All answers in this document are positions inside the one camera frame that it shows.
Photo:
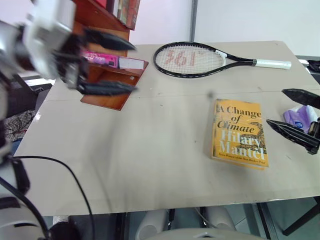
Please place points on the beige patterned book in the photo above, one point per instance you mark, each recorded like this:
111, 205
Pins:
122, 8

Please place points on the grey robot torso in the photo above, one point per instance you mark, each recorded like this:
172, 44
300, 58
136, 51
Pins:
207, 236

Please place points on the bright red book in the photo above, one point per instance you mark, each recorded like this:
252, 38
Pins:
101, 2

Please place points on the black and white tennis racket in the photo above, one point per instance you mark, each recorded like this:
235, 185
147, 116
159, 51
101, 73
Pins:
272, 63

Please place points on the pink box on shelf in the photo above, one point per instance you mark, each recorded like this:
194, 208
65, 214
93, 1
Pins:
100, 58

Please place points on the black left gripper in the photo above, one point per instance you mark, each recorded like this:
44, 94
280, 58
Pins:
73, 62

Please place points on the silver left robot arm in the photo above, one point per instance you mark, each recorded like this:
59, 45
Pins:
7, 217

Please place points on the grey rounded robot leg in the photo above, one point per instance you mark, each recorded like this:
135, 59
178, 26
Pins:
152, 222
220, 218

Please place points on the purple tissue packet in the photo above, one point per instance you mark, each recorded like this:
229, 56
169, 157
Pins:
298, 115

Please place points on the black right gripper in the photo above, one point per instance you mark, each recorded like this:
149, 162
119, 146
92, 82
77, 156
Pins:
315, 128

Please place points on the white book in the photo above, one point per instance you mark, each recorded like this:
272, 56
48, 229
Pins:
131, 63

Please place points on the black object beside table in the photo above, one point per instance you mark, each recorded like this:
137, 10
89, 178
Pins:
314, 65

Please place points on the plaid cloth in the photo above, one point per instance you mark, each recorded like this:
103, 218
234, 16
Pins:
18, 125

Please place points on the yellow paperback book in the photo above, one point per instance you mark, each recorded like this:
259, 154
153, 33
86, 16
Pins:
237, 140

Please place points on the black table leg frame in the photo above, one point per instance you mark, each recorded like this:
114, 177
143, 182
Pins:
300, 220

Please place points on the dark red book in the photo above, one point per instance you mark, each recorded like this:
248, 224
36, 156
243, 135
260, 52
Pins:
133, 12

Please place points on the wooden bookshelf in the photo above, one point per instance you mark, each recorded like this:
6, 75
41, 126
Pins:
107, 100

